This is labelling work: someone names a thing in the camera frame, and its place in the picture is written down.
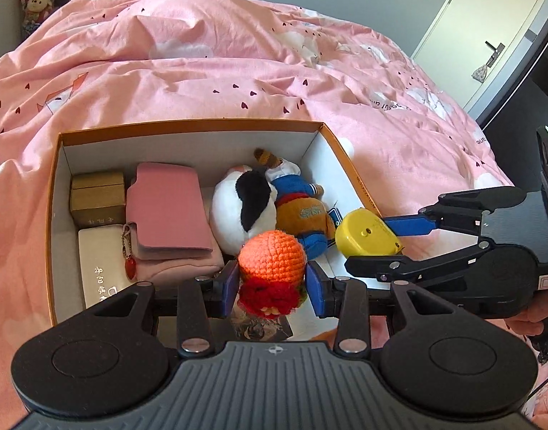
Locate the blue printed card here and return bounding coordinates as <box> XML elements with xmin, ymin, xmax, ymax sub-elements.
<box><xmin>326</xmin><ymin>207</ymin><xmax>343</xmax><ymax>248</ymax></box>

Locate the pink wallet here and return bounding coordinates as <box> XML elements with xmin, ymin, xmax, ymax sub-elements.
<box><xmin>125</xmin><ymin>162</ymin><xmax>225</xmax><ymax>284</ymax></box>

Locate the white glasses case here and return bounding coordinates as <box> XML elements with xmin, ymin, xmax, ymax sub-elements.
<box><xmin>78</xmin><ymin>224</ymin><xmax>138</xmax><ymax>310</ymax></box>

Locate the red heart keychain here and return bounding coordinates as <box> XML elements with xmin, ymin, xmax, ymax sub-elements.
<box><xmin>118</xmin><ymin>224</ymin><xmax>138</xmax><ymax>282</ymax></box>

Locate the brown picture-printed box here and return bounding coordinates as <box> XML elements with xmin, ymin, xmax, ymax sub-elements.
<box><xmin>231</xmin><ymin>309</ymin><xmax>294</xmax><ymax>342</ymax></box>

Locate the pink printed blanket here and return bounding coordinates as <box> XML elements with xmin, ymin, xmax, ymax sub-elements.
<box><xmin>0</xmin><ymin>0</ymin><xmax>548</xmax><ymax>430</ymax></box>

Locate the orange cardboard box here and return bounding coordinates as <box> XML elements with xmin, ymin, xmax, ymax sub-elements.
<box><xmin>45</xmin><ymin>119</ymin><xmax>384</xmax><ymax>328</ymax></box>

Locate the yellow tape measure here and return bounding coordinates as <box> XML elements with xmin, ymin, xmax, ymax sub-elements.
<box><xmin>335</xmin><ymin>207</ymin><xmax>405</xmax><ymax>259</ymax></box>

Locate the black door handle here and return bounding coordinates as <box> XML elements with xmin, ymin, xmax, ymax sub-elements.
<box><xmin>485</xmin><ymin>41</ymin><xmax>505</xmax><ymax>68</ymax></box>

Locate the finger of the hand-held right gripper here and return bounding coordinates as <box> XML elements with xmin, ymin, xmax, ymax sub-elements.
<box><xmin>384</xmin><ymin>187</ymin><xmax>528</xmax><ymax>237</ymax></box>
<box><xmin>345</xmin><ymin>242</ymin><xmax>490</xmax><ymax>285</ymax></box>

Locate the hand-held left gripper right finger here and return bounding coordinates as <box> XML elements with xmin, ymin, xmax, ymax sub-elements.
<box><xmin>306</xmin><ymin>261</ymin><xmax>456</xmax><ymax>354</ymax></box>

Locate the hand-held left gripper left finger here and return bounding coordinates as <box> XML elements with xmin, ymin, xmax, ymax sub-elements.
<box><xmin>96</xmin><ymin>261</ymin><xmax>240</xmax><ymax>354</ymax></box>

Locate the gold cardboard box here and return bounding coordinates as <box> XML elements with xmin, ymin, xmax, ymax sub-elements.
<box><xmin>70</xmin><ymin>170</ymin><xmax>127</xmax><ymax>229</ymax></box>

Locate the white and black plush toy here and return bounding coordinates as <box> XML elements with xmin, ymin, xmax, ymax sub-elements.
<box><xmin>210</xmin><ymin>166</ymin><xmax>279</xmax><ymax>254</ymax></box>

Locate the clear tube of plush toys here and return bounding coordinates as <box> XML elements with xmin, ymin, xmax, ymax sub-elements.
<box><xmin>20</xmin><ymin>0</ymin><xmax>57</xmax><ymax>37</ymax></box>

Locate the bear plush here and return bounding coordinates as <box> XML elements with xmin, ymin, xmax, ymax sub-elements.
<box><xmin>254</xmin><ymin>148</ymin><xmax>337</xmax><ymax>258</ymax></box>

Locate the white door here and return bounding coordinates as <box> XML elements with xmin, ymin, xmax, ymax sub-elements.
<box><xmin>411</xmin><ymin>0</ymin><xmax>548</xmax><ymax>117</ymax></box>

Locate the person's right hand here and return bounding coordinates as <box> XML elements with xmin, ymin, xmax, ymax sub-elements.
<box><xmin>505</xmin><ymin>298</ymin><xmax>548</xmax><ymax>336</ymax></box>

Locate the dark wardrobe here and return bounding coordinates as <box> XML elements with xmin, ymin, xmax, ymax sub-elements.
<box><xmin>476</xmin><ymin>9</ymin><xmax>548</xmax><ymax>175</ymax></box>

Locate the orange crochet doll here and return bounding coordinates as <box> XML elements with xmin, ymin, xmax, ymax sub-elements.
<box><xmin>237</xmin><ymin>229</ymin><xmax>308</xmax><ymax>321</ymax></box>

